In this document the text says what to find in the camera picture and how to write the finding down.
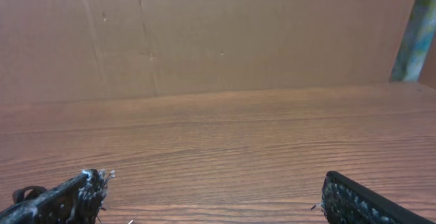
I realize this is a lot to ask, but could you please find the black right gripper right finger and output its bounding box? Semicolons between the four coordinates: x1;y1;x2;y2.
313;171;435;224

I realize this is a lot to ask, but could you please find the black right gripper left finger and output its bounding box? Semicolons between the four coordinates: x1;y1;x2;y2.
1;169;115;224

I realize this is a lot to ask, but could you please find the blue green patterned cloth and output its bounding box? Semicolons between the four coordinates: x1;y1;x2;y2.
391;0;435;82

